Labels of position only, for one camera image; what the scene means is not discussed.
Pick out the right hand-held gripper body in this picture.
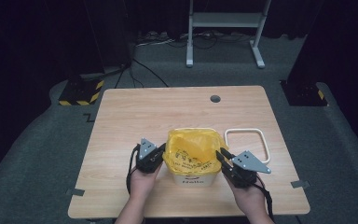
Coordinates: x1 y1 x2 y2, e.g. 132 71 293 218
223 150 272 189

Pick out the white metal stand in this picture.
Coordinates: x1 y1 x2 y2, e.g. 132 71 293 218
186 0 273 69

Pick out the person's left hand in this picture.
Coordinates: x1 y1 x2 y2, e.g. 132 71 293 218
130 164 162 203

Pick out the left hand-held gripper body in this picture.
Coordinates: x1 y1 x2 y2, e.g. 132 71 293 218
134 137 166 175

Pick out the bundle of floor cables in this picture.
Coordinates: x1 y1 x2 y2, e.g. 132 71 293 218
135 30 253 50

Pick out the grey tape strip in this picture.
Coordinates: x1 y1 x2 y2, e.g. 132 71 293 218
290 179 311 189
65 187 86 197

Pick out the long black floor cable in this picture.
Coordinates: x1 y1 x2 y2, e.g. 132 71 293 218
115 57 170 89

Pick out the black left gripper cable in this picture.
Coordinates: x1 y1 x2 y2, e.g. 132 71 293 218
125 144 141 196

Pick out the cream plastic bin ring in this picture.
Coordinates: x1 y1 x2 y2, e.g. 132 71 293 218
224 128 271 165

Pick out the black yellow striped base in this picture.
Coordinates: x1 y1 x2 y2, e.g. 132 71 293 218
58 78 105 106
280 79 329 107

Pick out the person's right hand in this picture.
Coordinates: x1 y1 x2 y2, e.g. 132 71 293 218
227 176 269 218

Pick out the yellow plastic bag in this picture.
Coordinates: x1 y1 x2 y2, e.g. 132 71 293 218
162 127 230 175

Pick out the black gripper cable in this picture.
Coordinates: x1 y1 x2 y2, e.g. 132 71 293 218
255 181 275 224
125 144 141 196

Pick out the cream plastic bin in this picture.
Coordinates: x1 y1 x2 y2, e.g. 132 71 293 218
171 172 224 188

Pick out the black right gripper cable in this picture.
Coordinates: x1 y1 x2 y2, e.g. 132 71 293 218
255 181 275 224

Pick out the black upright panel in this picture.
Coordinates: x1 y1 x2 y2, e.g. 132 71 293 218
83 0 134 68

